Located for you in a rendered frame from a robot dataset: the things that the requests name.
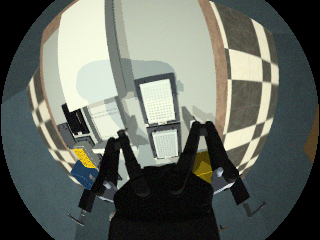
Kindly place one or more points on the yellow open-top bin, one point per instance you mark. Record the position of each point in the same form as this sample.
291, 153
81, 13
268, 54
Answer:
202, 165

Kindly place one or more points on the blue bin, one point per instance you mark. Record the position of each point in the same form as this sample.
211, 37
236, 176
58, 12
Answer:
86, 176

